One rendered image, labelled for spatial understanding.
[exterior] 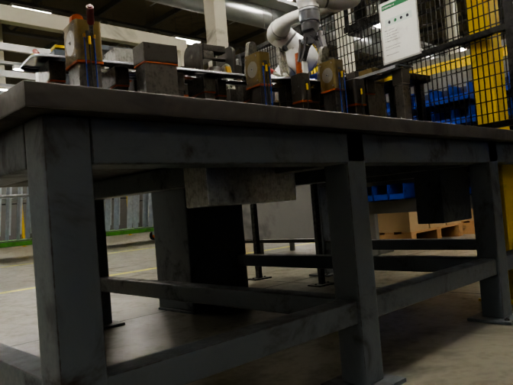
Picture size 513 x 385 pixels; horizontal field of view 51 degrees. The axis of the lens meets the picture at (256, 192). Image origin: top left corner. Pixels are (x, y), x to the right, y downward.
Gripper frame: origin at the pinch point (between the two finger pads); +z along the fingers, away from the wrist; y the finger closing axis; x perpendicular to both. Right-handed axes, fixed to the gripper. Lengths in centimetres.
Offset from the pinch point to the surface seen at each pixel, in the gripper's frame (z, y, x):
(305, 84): 11.5, -16.0, 20.1
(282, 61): -8.3, 19.1, 1.2
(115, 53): -2, 16, 83
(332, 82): 10.4, -18.8, 8.3
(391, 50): -14, 1, -55
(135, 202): 39, 774, -255
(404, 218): 81, 150, -245
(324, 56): -1.5, -12.9, 5.6
